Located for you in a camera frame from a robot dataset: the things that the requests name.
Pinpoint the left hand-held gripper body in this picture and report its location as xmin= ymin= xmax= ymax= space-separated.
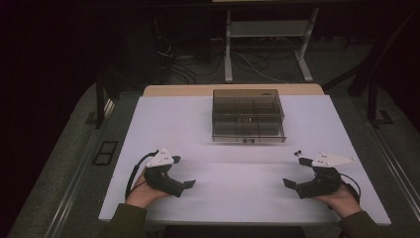
xmin=143 ymin=147 xmax=185 ymax=198

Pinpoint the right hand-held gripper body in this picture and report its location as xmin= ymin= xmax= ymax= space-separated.
xmin=295 ymin=151 xmax=358 ymax=200

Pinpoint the person's right hand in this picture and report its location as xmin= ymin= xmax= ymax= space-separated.
xmin=311 ymin=183 xmax=363 ymax=219

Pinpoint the person's left hand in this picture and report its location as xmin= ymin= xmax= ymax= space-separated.
xmin=125 ymin=167 xmax=171 ymax=210

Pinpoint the white board mat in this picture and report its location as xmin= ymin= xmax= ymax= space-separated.
xmin=98 ymin=94 xmax=392 ymax=227

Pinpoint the smoky clear plastic drawer box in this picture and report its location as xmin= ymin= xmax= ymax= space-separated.
xmin=211 ymin=88 xmax=287 ymax=144

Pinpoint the black metal stand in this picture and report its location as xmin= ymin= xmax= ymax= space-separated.
xmin=321 ymin=9 xmax=420 ymax=128
xmin=84 ymin=73 xmax=117 ymax=130

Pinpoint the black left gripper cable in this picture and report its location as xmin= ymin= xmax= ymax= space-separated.
xmin=124 ymin=150 xmax=160 ymax=200

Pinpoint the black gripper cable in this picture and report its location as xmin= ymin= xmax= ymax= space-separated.
xmin=124 ymin=150 xmax=160 ymax=200
xmin=339 ymin=173 xmax=363 ymax=205

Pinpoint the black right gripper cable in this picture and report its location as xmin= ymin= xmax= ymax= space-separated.
xmin=339 ymin=173 xmax=363 ymax=205

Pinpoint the black floor socket frame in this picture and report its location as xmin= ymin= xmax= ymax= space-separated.
xmin=91 ymin=140 xmax=119 ymax=167

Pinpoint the tangle of floor cables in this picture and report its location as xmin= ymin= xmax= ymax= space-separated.
xmin=155 ymin=39 xmax=298 ymax=85

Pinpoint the white metal table frame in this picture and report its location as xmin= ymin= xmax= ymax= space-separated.
xmin=223 ymin=7 xmax=321 ymax=83

